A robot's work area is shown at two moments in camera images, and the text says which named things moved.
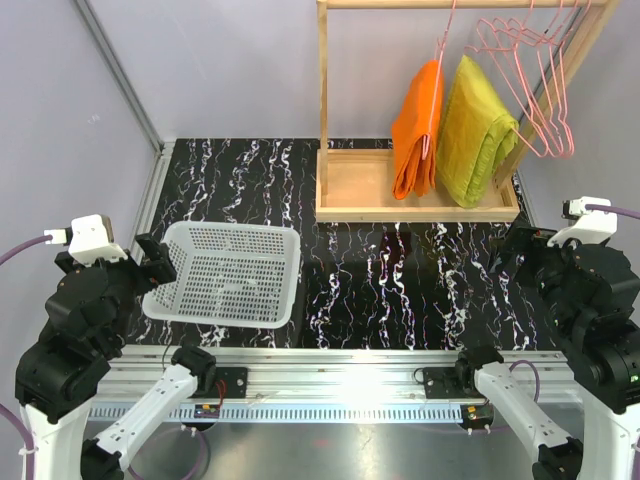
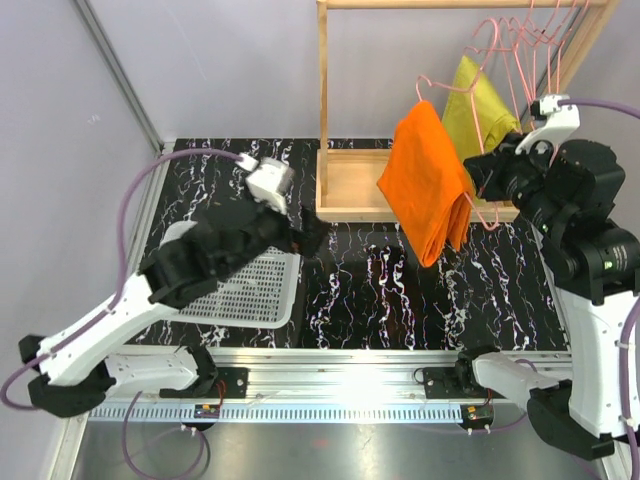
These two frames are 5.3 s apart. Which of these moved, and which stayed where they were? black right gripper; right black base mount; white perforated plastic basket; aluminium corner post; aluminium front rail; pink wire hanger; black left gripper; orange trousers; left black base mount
Moved: black right gripper; orange trousers; pink wire hanger; black left gripper
Stayed: aluminium front rail; white perforated plastic basket; right black base mount; left black base mount; aluminium corner post
